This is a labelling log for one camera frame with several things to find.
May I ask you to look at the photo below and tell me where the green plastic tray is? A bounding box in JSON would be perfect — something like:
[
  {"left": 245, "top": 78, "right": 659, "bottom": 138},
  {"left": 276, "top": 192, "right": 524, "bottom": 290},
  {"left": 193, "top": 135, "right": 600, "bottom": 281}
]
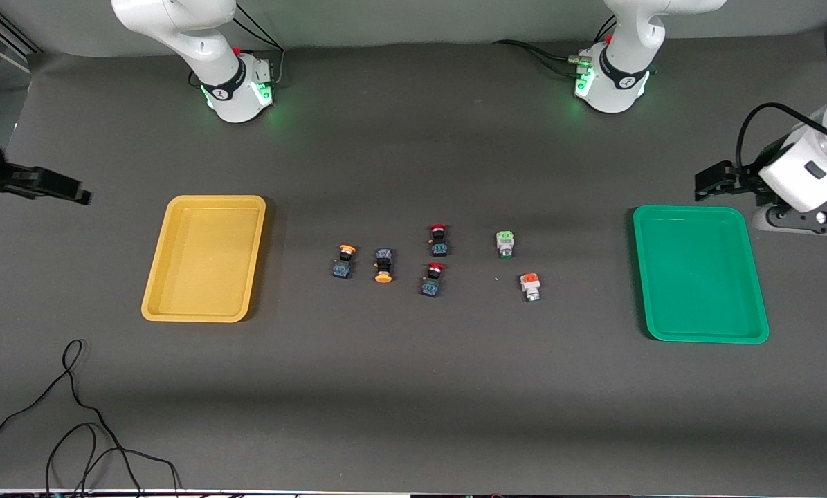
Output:
[{"left": 633, "top": 205, "right": 770, "bottom": 344}]

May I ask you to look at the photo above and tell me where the yellow plastic tray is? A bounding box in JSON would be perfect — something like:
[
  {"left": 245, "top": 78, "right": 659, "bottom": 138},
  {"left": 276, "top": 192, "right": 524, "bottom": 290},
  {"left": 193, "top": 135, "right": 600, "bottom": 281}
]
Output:
[{"left": 140, "top": 195, "right": 267, "bottom": 324}]

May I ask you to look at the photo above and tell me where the dark grey table cover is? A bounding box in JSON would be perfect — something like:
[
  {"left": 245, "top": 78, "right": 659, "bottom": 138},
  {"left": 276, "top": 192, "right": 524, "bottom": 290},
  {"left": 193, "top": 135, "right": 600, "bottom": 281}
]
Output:
[{"left": 0, "top": 31, "right": 827, "bottom": 495}]

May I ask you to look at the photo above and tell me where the thin black loose cable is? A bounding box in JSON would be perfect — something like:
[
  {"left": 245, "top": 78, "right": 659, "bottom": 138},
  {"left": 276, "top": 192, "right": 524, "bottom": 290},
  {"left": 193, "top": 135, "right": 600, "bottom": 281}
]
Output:
[{"left": 0, "top": 339, "right": 182, "bottom": 497}]

